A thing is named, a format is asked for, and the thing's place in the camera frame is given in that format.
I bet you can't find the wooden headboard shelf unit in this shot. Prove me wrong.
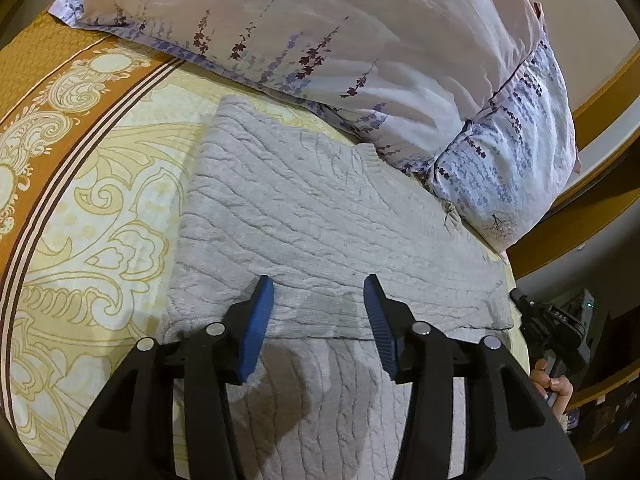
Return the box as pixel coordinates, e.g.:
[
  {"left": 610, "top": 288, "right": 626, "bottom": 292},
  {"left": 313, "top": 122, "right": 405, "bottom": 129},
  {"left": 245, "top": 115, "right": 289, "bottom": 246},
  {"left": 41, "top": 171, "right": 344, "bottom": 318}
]
[{"left": 508, "top": 49, "right": 639, "bottom": 278}]

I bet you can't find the floral white purple pillow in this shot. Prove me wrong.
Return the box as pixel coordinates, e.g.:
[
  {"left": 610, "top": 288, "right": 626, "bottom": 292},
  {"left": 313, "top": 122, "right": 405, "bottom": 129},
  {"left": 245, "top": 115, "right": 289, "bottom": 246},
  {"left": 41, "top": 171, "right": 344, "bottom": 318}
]
[{"left": 50, "top": 0, "right": 578, "bottom": 252}]

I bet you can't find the person's right hand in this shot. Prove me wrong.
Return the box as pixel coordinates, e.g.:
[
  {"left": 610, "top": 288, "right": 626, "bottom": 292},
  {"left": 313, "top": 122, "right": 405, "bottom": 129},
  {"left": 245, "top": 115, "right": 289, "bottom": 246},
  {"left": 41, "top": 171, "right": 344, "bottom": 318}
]
[{"left": 529, "top": 359, "right": 574, "bottom": 432}]

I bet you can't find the wooden side shelf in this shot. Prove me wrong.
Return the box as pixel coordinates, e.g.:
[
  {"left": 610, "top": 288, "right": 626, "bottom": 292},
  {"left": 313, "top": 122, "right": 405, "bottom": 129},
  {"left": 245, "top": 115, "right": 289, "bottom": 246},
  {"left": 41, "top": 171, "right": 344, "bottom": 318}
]
[{"left": 568, "top": 360, "right": 639, "bottom": 466}]

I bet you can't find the yellow ornate bedspread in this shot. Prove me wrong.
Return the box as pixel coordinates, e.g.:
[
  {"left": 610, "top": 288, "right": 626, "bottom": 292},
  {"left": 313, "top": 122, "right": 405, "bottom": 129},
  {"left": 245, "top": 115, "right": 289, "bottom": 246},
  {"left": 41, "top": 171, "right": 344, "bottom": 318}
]
[{"left": 1, "top": 15, "right": 530, "bottom": 479}]

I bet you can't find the grey cable-knit sweater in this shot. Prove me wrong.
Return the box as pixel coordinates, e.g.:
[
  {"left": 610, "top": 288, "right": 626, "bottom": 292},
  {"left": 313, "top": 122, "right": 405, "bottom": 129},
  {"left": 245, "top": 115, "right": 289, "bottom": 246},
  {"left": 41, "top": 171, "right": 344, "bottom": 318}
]
[{"left": 160, "top": 96, "right": 513, "bottom": 479}]

